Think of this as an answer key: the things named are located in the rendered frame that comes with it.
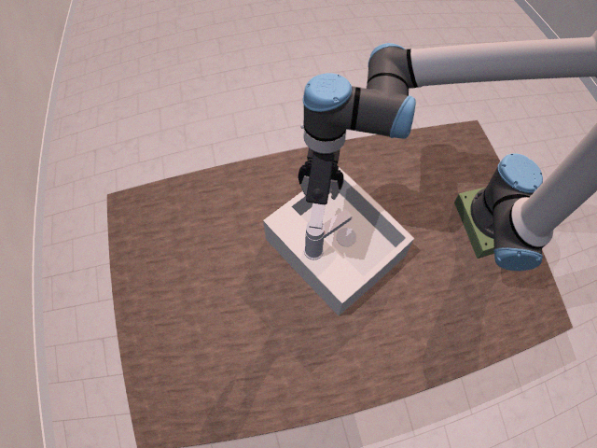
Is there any grey mixer tap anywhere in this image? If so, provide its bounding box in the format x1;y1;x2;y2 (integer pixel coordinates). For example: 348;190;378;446
304;203;352;260

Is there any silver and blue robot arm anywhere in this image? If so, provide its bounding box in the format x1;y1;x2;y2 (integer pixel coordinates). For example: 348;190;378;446
300;30;597;271

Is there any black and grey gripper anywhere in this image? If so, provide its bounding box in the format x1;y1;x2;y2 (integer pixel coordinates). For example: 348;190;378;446
298;148;344;200

